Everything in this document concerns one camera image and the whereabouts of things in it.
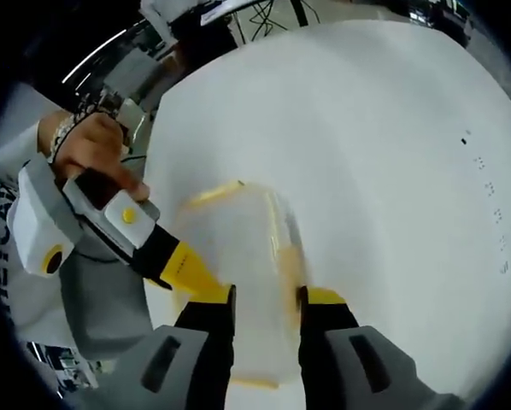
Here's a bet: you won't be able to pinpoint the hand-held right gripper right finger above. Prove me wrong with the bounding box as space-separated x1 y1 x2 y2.
295 284 420 410

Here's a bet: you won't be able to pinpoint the beaded bracelets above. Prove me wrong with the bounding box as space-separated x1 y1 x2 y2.
44 110 92 166

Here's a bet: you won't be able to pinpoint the clear box with yellow buckles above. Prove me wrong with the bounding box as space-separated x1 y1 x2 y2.
172 179 310 390

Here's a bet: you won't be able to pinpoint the person's left hand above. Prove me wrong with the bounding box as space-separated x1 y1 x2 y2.
36 110 150 202

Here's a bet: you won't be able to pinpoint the person's grey printed garment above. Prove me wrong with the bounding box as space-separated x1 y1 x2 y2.
0 170 155 366

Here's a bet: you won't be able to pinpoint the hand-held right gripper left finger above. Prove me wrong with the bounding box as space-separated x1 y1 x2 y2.
138 283 238 410

